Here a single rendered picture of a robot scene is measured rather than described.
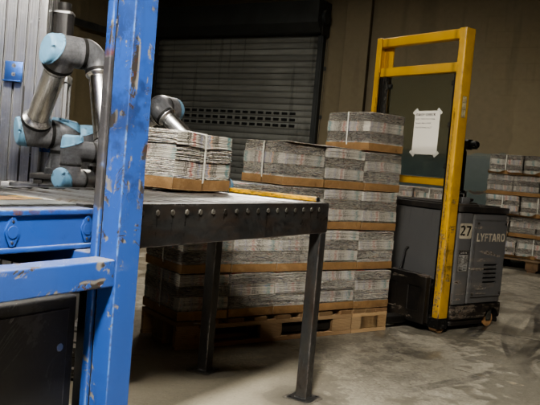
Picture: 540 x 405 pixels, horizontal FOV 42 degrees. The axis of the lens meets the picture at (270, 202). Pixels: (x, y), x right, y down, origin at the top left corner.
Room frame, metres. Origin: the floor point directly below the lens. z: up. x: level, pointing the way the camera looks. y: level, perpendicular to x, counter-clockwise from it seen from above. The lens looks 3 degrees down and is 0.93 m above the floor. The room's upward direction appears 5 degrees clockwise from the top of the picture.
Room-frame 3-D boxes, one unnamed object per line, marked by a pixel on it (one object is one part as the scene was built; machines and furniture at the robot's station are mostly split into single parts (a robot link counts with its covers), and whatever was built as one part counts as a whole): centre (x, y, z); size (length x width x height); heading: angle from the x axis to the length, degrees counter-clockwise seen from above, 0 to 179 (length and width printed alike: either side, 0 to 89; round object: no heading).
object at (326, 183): (4.07, -0.30, 0.86); 0.38 x 0.29 x 0.04; 35
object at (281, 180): (3.89, -0.05, 0.86); 0.38 x 0.29 x 0.04; 38
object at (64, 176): (2.47, 0.72, 0.83); 0.11 x 0.08 x 0.09; 149
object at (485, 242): (4.73, -1.18, 0.40); 0.69 x 0.55 x 0.80; 37
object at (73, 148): (2.48, 0.70, 0.92); 0.11 x 0.08 x 0.11; 126
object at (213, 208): (2.26, 0.12, 0.74); 1.34 x 0.05 x 0.12; 149
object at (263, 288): (3.82, 0.05, 0.42); 1.17 x 0.39 x 0.83; 127
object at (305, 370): (2.81, -0.20, 0.34); 0.06 x 0.06 x 0.68; 59
